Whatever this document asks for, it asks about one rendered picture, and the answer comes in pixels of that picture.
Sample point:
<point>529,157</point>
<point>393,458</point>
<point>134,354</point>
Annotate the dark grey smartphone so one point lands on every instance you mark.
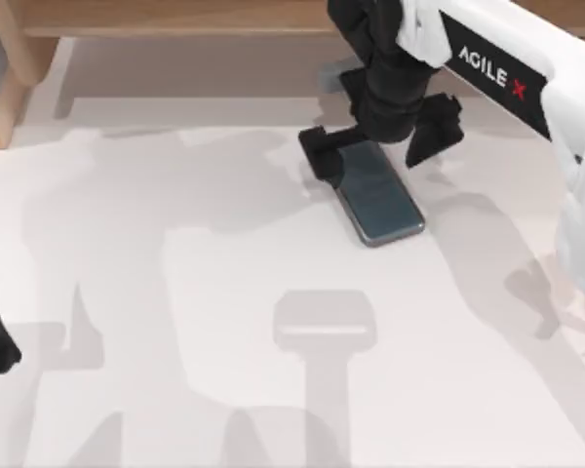
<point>380,200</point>

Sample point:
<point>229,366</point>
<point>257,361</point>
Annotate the wooden cupboard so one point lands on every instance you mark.
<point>175,17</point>

